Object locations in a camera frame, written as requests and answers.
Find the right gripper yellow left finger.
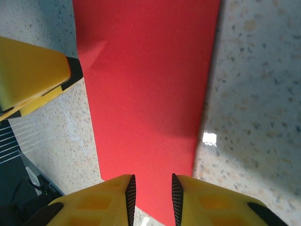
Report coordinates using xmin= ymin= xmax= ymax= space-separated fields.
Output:
xmin=23 ymin=174 xmax=137 ymax=226

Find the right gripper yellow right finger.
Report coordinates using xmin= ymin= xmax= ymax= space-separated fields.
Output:
xmin=171 ymin=173 xmax=290 ymax=226

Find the red paper sheet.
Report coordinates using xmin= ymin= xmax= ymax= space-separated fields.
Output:
xmin=71 ymin=0 xmax=222 ymax=226

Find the slotted grey cable duct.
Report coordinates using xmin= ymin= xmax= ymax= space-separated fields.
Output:
xmin=0 ymin=123 xmax=21 ymax=164

